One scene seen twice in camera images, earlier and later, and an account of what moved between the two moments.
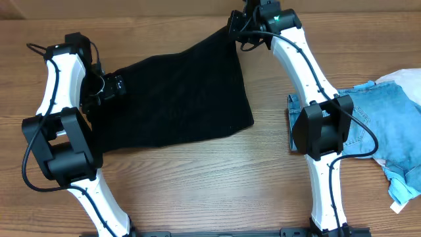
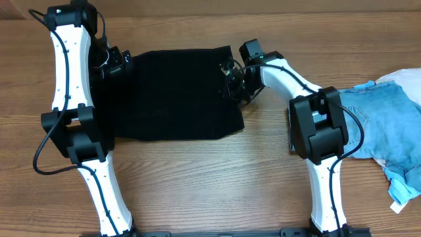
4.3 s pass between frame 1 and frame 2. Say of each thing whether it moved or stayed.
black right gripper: moved
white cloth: stayed
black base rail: stayed
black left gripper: moved
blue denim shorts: stayed
